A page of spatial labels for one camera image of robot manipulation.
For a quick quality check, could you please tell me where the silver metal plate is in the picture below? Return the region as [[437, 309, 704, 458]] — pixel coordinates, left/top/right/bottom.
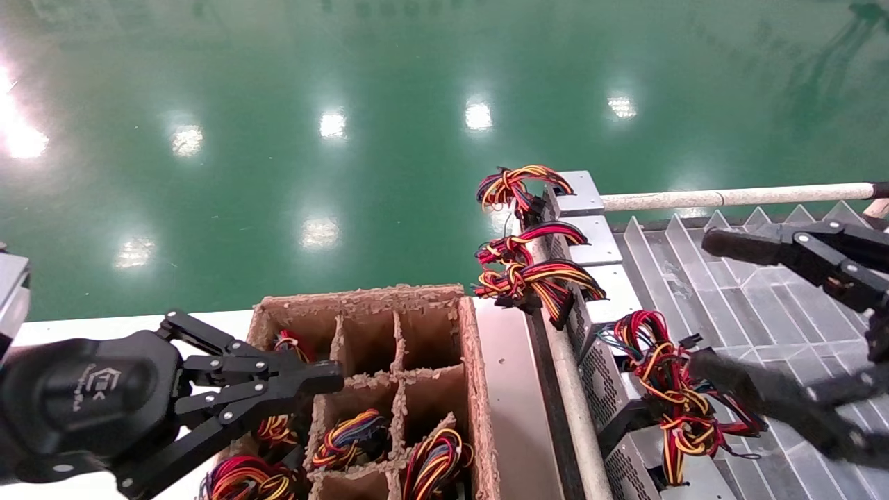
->
[[474, 297, 563, 500]]

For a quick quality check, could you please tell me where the clear acrylic divider tray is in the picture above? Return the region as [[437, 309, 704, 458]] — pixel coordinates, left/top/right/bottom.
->
[[611, 201, 889, 500]]

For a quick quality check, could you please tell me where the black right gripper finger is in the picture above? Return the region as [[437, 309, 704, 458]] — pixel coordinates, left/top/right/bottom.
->
[[701, 221, 889, 313], [688, 347, 889, 467]]

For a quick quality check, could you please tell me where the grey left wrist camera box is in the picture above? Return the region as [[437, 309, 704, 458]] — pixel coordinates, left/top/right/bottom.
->
[[0, 243, 32, 358]]

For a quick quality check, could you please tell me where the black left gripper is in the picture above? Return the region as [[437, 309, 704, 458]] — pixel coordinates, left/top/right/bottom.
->
[[0, 309, 346, 499]]

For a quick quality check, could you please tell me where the brown cardboard divider box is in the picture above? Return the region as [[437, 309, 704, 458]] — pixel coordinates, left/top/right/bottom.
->
[[201, 283, 502, 500]]

